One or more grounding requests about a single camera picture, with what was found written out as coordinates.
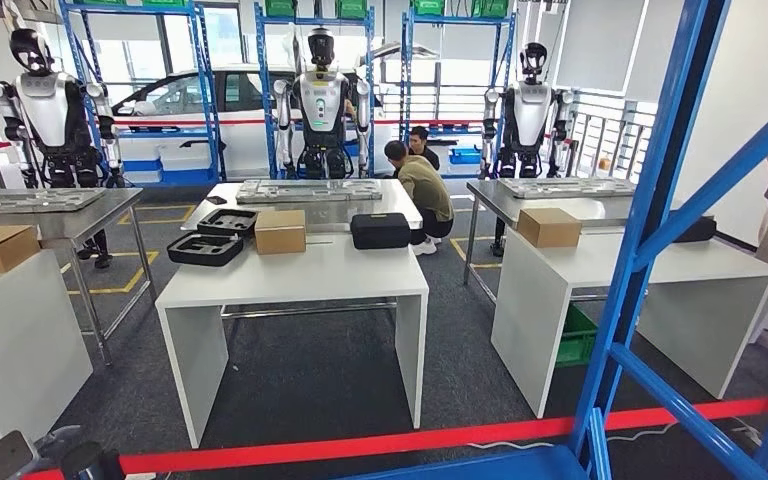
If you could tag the white car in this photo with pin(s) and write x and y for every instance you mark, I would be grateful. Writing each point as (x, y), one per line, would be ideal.
(245, 149)

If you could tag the blue steel shelf rack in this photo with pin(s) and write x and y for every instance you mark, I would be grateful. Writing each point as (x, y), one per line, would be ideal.
(406, 73)
(264, 79)
(662, 166)
(126, 10)

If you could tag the red barrier tape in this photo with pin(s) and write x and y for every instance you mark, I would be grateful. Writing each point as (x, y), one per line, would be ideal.
(357, 442)
(159, 122)

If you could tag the grey metal railing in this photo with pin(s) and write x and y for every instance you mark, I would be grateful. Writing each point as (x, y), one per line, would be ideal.
(612, 132)

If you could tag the large blue bin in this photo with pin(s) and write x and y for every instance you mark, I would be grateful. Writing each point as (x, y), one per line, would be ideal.
(185, 175)

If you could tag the black foam tray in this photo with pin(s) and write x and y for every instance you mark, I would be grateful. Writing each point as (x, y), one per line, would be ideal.
(205, 262)
(225, 232)

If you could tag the black zip case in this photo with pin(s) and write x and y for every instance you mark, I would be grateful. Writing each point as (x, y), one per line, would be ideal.
(698, 230)
(380, 232)

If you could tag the silver black humanoid robot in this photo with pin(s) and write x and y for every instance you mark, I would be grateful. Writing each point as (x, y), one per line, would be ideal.
(321, 99)
(530, 109)
(46, 109)

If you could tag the green plastic crate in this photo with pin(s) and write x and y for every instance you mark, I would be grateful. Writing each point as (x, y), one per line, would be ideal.
(351, 8)
(99, 2)
(162, 2)
(576, 338)
(429, 6)
(490, 8)
(279, 8)

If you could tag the black stanchion post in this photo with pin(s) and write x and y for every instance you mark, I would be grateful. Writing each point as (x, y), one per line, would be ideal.
(89, 464)

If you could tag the small blue bin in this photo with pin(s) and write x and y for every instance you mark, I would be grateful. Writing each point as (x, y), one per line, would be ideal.
(465, 156)

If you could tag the black phone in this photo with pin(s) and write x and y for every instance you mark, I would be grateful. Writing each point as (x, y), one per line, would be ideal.
(216, 200)

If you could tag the white table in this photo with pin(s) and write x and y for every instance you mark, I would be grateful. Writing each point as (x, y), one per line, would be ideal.
(556, 298)
(324, 272)
(20, 331)

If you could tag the grey metal parts tray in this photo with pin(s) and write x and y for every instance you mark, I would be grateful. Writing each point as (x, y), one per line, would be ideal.
(26, 200)
(304, 191)
(563, 187)

